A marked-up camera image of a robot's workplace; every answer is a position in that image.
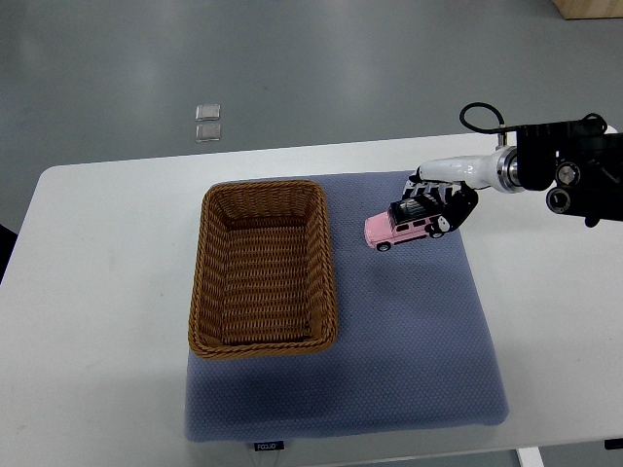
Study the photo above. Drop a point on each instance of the pink toy car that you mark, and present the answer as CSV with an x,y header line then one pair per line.
x,y
406,220

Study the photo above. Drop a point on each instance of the black mat label tag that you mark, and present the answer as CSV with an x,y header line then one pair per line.
x,y
269,446

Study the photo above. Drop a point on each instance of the white table leg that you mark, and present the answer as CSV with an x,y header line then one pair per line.
x,y
530,457

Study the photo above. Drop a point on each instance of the wooden box corner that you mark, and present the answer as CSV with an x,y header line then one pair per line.
x,y
589,9

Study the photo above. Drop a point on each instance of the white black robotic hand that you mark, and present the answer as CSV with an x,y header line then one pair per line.
x,y
457,181

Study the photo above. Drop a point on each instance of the brown wicker basket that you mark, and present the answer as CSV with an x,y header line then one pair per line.
x,y
264,280

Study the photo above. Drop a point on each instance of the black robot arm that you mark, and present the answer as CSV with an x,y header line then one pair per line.
x,y
578,164

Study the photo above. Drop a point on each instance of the upper floor socket plate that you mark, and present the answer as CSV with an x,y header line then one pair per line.
x,y
207,112

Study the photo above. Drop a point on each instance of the blue-grey padded mat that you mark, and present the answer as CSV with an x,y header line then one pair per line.
x,y
413,350

